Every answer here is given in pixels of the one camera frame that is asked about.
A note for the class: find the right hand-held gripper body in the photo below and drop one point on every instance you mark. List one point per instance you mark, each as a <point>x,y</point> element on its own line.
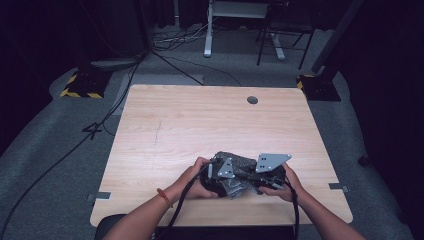
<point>271,166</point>

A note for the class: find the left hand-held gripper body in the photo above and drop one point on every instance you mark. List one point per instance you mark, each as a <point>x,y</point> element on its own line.
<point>218,175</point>

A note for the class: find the person's right hand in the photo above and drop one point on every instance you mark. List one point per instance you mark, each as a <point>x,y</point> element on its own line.
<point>286,186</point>

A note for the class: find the person's left hand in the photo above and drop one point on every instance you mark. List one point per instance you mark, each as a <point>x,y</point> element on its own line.
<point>193,180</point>

